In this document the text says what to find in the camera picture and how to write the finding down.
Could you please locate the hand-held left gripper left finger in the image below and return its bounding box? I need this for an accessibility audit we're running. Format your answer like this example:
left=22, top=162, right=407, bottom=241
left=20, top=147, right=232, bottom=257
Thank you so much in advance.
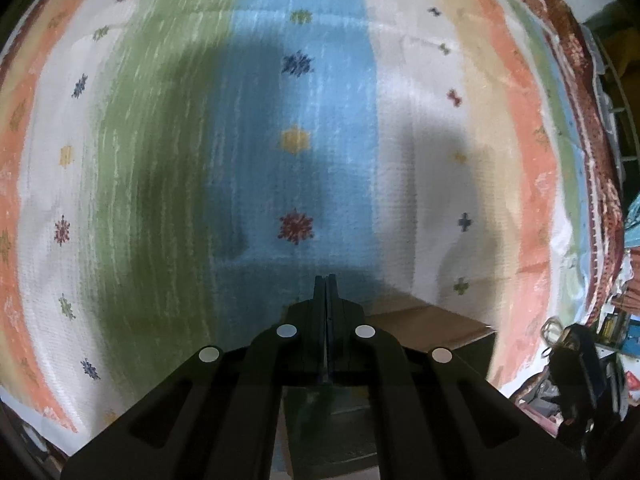
left=60, top=275, right=327, bottom=480

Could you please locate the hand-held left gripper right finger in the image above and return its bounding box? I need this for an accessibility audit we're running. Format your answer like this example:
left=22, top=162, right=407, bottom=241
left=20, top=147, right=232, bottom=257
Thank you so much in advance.
left=325, top=274, right=592, bottom=480

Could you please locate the cardboard box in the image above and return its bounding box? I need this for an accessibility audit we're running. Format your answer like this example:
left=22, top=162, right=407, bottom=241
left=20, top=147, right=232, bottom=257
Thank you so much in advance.
left=272, top=293, right=497, bottom=480

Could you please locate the turquoise object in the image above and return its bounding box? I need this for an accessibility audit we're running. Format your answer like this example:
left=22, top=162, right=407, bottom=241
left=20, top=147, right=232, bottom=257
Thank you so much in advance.
left=621, top=199, right=640, bottom=249

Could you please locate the striped printed mat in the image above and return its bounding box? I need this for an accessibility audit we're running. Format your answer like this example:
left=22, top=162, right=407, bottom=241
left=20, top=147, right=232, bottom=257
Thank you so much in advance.
left=0, top=0, right=597, bottom=436

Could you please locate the yellow cloth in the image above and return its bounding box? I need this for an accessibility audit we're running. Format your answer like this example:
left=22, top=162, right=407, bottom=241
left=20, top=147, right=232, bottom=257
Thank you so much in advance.
left=599, top=22, right=640, bottom=83

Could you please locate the white wire rack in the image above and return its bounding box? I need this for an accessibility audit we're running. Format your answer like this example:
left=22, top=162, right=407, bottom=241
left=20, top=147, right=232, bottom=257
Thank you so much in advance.
left=584, top=19, right=640, bottom=173

